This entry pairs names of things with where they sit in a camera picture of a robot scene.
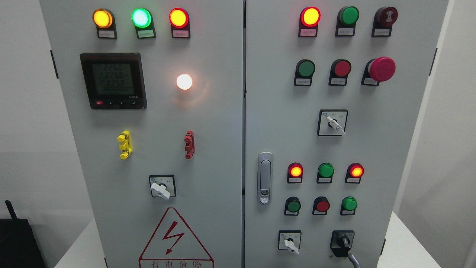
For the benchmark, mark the black knob selector switch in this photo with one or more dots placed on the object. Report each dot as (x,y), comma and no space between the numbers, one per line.
(341,242)

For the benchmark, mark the red terminal connector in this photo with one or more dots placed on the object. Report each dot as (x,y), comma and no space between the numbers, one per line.
(189,144)

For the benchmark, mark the red lit indicator lower left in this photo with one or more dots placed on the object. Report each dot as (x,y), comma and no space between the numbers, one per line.
(295,173)

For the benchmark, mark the white lit indicator lamp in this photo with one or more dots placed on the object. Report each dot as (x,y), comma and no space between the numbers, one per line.
(184,81)

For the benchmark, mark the green push button lower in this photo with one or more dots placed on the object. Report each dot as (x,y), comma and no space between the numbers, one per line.
(292,206)

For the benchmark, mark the green push button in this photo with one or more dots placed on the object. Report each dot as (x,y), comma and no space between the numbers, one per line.
(304,71)
(292,206)

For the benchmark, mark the green push button upper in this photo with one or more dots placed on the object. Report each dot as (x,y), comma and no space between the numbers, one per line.
(304,71)

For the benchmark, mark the green indicator lower middle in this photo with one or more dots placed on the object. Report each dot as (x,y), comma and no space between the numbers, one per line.
(325,173)

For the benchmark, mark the left grey cabinet door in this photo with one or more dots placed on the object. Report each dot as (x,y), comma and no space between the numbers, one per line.
(209,185)

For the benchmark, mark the grey cabinet door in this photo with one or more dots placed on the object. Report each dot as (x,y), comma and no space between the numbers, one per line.
(209,185)
(283,119)

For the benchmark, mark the right grey cabinet door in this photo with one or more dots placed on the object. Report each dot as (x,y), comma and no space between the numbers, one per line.
(283,119)

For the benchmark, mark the red push button lower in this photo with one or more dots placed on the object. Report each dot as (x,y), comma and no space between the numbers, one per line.
(321,206)

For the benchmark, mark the red push button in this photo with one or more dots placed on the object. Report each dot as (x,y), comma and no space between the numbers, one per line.
(321,206)
(339,71)

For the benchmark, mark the yellow terminal connector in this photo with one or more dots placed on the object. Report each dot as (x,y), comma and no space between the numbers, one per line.
(125,144)

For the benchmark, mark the red push button upper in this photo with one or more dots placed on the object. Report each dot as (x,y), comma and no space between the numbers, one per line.
(339,71)

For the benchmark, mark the red indicator lower right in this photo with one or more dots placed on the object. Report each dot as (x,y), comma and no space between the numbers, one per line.
(354,173)

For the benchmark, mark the red electrical hazard warning sign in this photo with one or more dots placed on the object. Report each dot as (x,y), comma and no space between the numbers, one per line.
(173,244)

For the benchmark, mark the red lit indicator light left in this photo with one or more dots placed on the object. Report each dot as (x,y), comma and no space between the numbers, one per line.
(179,21)

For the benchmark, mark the green indicator bottom right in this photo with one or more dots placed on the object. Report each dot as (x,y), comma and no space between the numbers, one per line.
(348,206)

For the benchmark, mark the black digital power meter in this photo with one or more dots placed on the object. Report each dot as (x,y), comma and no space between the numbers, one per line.
(114,81)

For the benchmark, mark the red lit indicator top right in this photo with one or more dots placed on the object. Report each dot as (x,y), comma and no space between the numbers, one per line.
(308,22)

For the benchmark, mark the green lit indicator light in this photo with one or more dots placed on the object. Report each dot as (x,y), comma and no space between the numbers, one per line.
(143,23)

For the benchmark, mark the red emergency stop button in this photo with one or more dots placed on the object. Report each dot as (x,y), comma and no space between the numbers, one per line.
(378,70)

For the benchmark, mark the green indicator top right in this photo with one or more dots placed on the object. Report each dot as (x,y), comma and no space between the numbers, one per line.
(346,21)

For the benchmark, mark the yellow indicator light top left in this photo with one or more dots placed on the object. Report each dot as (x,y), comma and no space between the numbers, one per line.
(105,24)

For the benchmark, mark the dark red buzzer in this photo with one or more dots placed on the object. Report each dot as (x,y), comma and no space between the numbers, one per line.
(384,18)

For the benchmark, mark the black device with antenna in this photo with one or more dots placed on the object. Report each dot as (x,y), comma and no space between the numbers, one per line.
(18,247)

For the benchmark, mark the silver door latch handle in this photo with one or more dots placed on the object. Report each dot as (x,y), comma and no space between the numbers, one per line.
(264,177)

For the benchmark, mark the left white selector switch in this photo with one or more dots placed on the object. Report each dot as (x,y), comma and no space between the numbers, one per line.
(162,186)

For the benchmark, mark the white selector switch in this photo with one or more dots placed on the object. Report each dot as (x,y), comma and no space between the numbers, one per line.
(289,240)
(162,186)
(332,122)

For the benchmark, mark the upper right white selector switch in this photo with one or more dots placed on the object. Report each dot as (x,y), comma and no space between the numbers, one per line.
(332,122)

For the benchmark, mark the bottom white selector switch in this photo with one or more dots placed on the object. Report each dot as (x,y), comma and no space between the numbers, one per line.
(289,240)

